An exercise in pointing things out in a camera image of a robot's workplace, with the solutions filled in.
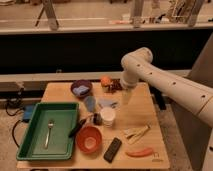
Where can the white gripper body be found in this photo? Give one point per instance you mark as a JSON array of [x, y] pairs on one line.
[[126, 96]]

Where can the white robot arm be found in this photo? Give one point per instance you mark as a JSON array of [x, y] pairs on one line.
[[195, 97]]

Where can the dark grapes bunch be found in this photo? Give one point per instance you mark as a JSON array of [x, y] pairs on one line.
[[114, 86]]

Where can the orange fruit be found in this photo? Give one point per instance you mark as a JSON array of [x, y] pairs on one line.
[[105, 80]]

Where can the white paper cup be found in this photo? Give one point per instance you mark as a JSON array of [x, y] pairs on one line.
[[108, 116]]

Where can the blue plastic cup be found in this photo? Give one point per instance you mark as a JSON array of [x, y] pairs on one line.
[[90, 103]]

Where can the small dark can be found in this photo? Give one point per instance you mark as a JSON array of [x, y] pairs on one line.
[[97, 120]]

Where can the purple bowl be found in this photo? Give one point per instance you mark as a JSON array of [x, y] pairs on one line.
[[78, 83]]

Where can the orange bowl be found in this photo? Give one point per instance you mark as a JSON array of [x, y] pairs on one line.
[[88, 139]]

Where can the black remote control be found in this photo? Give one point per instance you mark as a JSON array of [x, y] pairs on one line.
[[112, 150]]

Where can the green plastic tray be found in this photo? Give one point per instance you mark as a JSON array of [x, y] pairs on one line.
[[60, 146]]

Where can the silver fork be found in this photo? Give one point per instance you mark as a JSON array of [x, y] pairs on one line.
[[50, 126]]

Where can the blue power box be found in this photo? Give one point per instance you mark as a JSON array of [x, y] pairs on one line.
[[27, 113]]

